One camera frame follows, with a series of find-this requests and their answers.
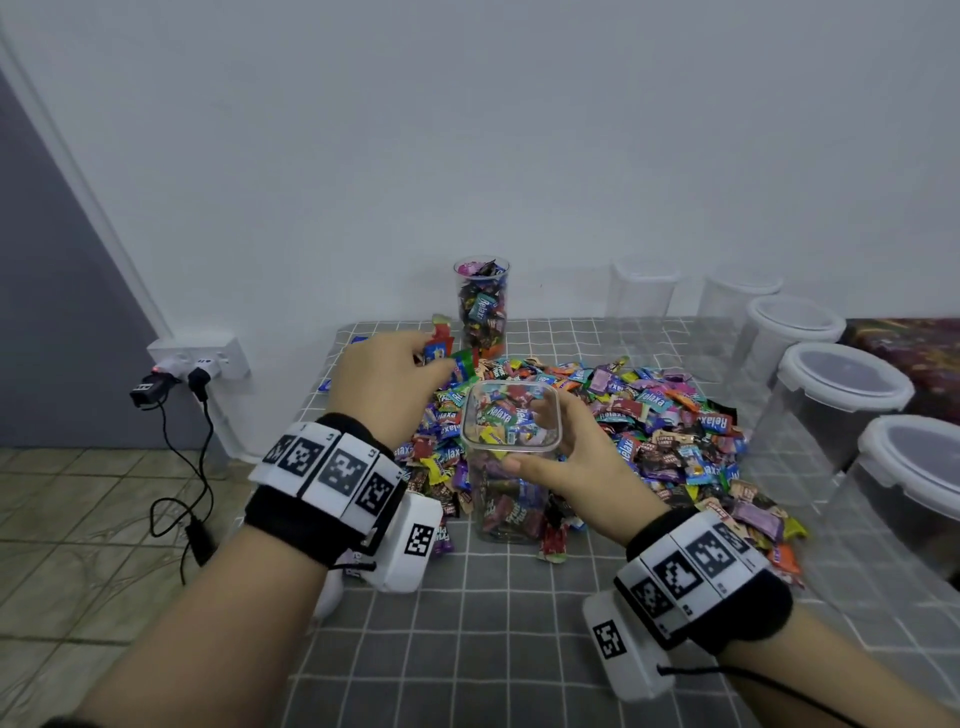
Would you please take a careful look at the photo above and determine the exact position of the person's left hand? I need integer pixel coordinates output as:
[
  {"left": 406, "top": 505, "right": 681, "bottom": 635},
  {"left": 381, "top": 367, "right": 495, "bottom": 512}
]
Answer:
[{"left": 322, "top": 330, "right": 456, "bottom": 452}]

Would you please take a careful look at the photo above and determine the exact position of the person's right hand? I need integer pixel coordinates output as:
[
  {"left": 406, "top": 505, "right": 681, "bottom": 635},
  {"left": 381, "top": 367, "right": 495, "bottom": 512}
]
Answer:
[{"left": 495, "top": 393, "right": 669, "bottom": 545}]

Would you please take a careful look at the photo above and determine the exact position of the red candy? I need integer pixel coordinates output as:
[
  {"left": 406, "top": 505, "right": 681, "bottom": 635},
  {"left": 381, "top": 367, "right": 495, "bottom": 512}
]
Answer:
[{"left": 423, "top": 315, "right": 458, "bottom": 362}]

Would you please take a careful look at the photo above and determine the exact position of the pile of colourful candies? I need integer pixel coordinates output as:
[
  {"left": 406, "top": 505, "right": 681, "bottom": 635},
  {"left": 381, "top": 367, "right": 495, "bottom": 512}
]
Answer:
[{"left": 393, "top": 352, "right": 812, "bottom": 587}]

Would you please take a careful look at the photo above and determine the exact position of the small transparent plastic jar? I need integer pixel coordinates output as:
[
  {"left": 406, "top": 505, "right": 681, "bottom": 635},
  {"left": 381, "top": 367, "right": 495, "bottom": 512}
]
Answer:
[
  {"left": 462, "top": 379, "right": 566, "bottom": 545},
  {"left": 697, "top": 273, "right": 785, "bottom": 357},
  {"left": 607, "top": 265, "right": 681, "bottom": 320}
]

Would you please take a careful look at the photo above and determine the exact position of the tall transparent plastic jar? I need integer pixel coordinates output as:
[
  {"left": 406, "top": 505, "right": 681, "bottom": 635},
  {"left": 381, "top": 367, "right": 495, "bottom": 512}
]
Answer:
[{"left": 454, "top": 258, "right": 512, "bottom": 362}]

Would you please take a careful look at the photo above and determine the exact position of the white square container lid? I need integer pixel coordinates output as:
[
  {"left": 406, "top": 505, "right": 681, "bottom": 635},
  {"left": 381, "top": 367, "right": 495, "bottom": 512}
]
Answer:
[{"left": 225, "top": 517, "right": 350, "bottom": 624}]

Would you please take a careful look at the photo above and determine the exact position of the person's left forearm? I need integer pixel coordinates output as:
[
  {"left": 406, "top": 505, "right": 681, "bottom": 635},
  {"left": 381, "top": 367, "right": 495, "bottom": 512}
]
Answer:
[{"left": 75, "top": 525, "right": 332, "bottom": 728}]

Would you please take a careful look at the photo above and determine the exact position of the person's right forearm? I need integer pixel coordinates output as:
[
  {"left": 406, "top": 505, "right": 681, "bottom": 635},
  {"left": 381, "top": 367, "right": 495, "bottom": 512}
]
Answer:
[{"left": 720, "top": 607, "right": 960, "bottom": 728}]

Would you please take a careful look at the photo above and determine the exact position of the black marker-tagged left wristband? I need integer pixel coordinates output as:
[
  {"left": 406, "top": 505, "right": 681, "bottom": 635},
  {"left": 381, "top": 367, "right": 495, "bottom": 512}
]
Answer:
[{"left": 244, "top": 414, "right": 410, "bottom": 569}]

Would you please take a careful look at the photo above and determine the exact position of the black marker-tagged wristband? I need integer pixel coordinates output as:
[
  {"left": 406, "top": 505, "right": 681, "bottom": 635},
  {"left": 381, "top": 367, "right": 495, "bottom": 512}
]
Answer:
[
  {"left": 244, "top": 414, "right": 410, "bottom": 569},
  {"left": 612, "top": 507, "right": 794, "bottom": 654}
]

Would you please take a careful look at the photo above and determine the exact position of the black marker-tagged right wristband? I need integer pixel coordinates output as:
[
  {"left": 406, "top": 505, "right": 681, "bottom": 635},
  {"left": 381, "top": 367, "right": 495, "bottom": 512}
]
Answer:
[{"left": 612, "top": 507, "right": 794, "bottom": 654}]

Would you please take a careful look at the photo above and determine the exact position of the black power plug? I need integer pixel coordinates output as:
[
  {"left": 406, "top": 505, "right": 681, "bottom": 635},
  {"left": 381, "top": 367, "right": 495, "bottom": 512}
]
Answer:
[{"left": 127, "top": 367, "right": 212, "bottom": 410}]

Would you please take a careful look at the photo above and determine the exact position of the grey door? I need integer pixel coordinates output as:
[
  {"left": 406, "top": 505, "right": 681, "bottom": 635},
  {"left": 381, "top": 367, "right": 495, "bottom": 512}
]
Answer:
[{"left": 0, "top": 67, "right": 167, "bottom": 449}]

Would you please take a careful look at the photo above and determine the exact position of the dark patterned cloth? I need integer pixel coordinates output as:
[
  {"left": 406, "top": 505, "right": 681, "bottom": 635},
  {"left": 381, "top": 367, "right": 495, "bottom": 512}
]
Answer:
[{"left": 847, "top": 318, "right": 960, "bottom": 425}]

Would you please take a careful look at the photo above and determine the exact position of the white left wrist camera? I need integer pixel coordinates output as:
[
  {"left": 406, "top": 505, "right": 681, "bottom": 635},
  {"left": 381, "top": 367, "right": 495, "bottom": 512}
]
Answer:
[{"left": 364, "top": 492, "right": 446, "bottom": 594}]

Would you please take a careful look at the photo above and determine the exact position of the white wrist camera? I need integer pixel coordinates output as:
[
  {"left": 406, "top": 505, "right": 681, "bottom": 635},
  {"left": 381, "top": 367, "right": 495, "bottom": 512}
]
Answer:
[
  {"left": 582, "top": 589, "right": 677, "bottom": 702},
  {"left": 364, "top": 492, "right": 446, "bottom": 594}
]

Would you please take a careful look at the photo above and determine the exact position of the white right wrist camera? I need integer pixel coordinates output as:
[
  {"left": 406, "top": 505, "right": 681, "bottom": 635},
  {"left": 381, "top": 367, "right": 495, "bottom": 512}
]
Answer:
[{"left": 582, "top": 589, "right": 677, "bottom": 702}]

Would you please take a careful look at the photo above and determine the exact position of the white wall socket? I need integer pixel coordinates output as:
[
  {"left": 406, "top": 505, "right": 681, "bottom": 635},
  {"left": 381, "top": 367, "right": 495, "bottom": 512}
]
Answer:
[{"left": 147, "top": 333, "right": 252, "bottom": 381}]

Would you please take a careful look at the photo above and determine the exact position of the black power cable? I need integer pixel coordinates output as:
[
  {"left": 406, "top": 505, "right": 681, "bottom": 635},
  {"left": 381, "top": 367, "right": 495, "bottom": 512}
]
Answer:
[{"left": 147, "top": 393, "right": 215, "bottom": 569}]

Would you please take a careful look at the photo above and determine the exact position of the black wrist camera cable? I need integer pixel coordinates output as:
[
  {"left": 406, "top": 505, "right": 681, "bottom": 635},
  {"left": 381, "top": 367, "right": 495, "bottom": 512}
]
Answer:
[{"left": 667, "top": 660, "right": 857, "bottom": 728}]

